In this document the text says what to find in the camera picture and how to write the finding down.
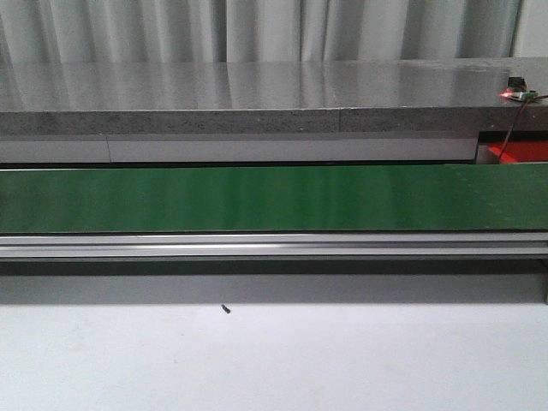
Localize grey curtain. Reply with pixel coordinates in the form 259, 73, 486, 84
1, 1, 522, 63

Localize green conveyor belt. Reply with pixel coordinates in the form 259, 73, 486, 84
1, 164, 547, 235

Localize small black sensor cube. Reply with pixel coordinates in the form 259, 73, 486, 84
507, 76, 527, 92

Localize red black wire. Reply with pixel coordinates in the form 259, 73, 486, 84
495, 95, 548, 165

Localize grey stone counter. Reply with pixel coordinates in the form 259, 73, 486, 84
1, 57, 547, 135

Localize aluminium conveyor frame rail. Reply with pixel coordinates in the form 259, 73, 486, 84
1, 232, 547, 306

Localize red plastic tray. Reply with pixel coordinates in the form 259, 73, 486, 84
487, 141, 548, 164

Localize small green circuit board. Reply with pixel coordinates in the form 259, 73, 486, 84
499, 88, 539, 103

